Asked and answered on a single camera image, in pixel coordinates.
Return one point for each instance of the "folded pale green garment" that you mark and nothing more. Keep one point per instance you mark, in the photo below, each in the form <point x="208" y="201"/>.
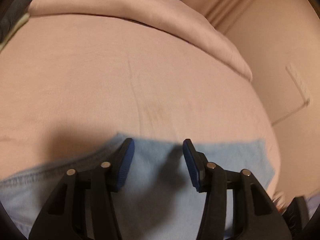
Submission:
<point x="20" y="23"/>

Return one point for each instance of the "pink duvet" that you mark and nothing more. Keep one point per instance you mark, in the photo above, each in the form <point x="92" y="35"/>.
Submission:
<point x="171" y="16"/>

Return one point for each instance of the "light blue denim pants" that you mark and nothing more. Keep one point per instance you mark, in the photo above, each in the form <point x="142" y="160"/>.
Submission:
<point x="157" y="201"/>

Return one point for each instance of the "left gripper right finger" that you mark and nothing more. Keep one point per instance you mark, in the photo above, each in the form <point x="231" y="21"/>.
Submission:
<point x="254" y="214"/>

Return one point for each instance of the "pink curtain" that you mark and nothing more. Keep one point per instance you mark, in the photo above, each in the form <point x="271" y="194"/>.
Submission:
<point x="225" y="5"/>

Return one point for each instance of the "folded dark denim jeans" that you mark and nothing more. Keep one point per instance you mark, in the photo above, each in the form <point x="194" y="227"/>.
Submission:
<point x="16" y="10"/>

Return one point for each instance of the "pink bed sheet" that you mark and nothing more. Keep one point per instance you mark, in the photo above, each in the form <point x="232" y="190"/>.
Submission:
<point x="69" y="83"/>

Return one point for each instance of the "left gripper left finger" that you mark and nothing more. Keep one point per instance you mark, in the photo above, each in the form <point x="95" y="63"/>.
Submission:
<point x="63" y="215"/>

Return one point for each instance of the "white wall socket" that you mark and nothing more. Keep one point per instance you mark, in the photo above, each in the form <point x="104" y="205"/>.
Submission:
<point x="299" y="83"/>

